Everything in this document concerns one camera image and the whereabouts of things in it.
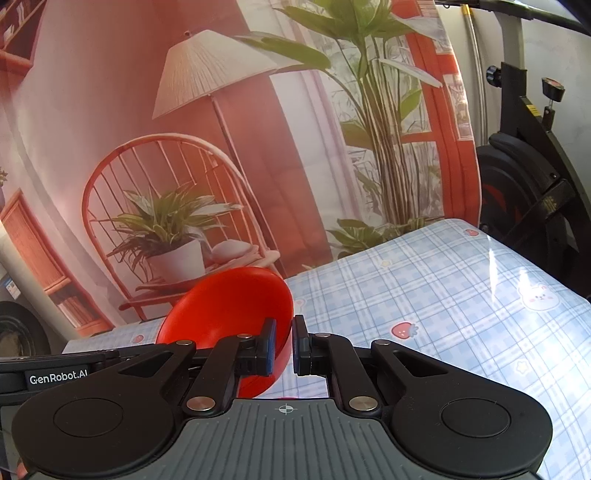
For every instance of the black exercise bike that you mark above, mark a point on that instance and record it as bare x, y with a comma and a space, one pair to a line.
526, 184

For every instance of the washing machine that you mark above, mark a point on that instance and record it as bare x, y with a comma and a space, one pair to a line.
18, 332

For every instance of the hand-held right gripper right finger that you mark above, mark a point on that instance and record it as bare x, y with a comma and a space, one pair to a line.
299, 346

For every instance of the printed room backdrop cloth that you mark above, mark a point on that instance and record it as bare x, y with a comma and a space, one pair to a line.
258, 161

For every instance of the blue plaid tablecloth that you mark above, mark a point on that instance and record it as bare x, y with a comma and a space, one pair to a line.
438, 300

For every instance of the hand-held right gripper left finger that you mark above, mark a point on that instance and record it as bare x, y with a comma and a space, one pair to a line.
270, 346

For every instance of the red bowl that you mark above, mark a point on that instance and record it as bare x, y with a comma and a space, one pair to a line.
221, 304

